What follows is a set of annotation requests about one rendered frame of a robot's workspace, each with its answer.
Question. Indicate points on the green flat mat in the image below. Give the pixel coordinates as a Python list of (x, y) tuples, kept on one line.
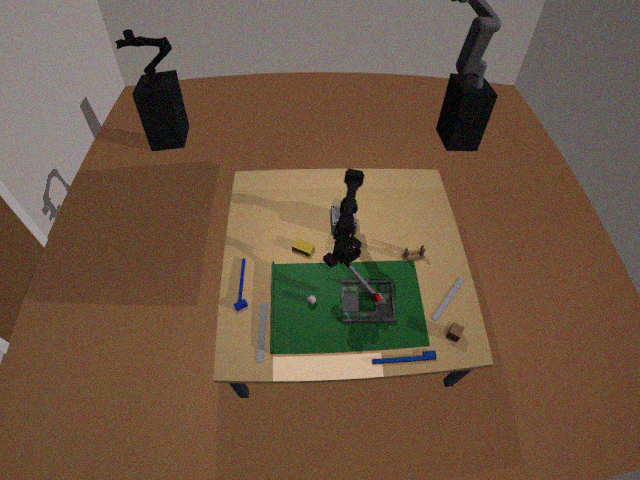
[(303, 328)]

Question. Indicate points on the brown cube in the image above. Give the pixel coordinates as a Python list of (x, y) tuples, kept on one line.
[(455, 332)]

